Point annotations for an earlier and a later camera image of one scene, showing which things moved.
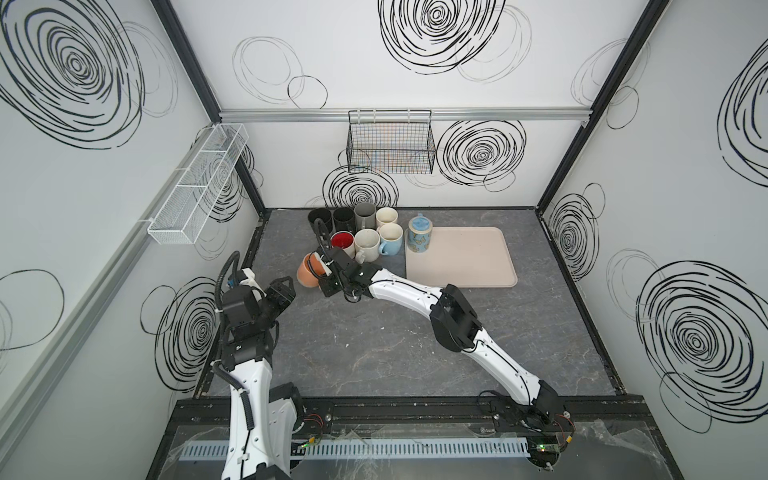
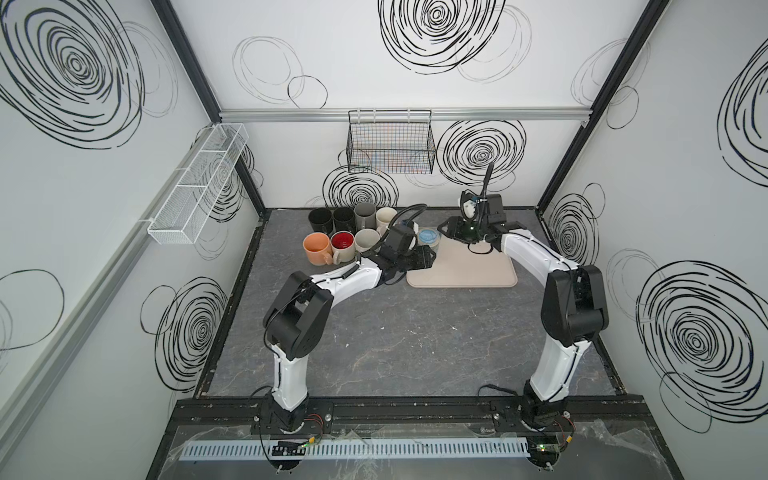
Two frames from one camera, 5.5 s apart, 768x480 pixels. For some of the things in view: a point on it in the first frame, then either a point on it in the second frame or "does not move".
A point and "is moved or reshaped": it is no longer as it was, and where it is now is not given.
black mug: (344, 219) does not move
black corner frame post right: (653, 12) does not move
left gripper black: (280, 293) to (421, 258)
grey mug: (364, 216) does not move
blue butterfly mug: (419, 233) is moved or reshaped
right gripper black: (335, 267) to (455, 226)
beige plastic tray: (466, 257) does not move
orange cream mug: (309, 270) is moved or reshaped
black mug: (320, 221) does not move
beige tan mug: (367, 242) does not move
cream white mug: (343, 240) does not move
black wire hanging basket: (390, 142) does not move
